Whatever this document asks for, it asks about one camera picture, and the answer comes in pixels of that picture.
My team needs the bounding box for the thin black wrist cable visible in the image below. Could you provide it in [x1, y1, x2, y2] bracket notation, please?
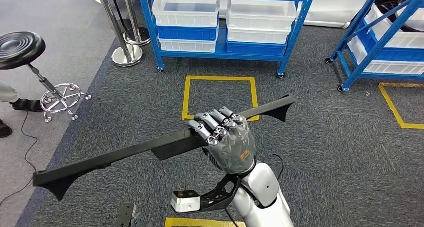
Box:
[272, 153, 285, 181]

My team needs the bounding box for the black power cable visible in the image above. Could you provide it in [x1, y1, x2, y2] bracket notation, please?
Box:
[0, 111, 39, 208]

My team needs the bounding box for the blue wheeled rack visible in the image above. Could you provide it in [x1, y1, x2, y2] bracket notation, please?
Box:
[324, 0, 424, 93]

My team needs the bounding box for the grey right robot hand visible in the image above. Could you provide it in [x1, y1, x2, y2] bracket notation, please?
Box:
[187, 106, 258, 176]

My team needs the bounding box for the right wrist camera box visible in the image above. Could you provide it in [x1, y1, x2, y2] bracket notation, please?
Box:
[171, 190, 202, 214]

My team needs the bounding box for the black camera bracket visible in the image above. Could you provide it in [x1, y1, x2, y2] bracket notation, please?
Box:
[198, 174, 243, 213]

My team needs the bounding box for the chrome stanchion post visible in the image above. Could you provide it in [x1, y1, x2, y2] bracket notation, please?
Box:
[120, 0, 152, 48]
[94, 0, 144, 68]

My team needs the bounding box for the yellow floor tape square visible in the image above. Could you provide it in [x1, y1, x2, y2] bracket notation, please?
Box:
[164, 217, 248, 227]

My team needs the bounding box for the long black plastic part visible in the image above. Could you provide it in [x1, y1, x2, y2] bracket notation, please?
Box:
[33, 93, 297, 202]

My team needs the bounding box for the black round stool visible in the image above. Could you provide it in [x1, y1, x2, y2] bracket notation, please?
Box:
[0, 31, 93, 124]

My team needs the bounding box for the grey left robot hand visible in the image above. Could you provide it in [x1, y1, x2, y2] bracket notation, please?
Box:
[132, 212, 145, 227]

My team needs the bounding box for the white car with red stripe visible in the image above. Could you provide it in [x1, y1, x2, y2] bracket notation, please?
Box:
[86, 0, 424, 33]

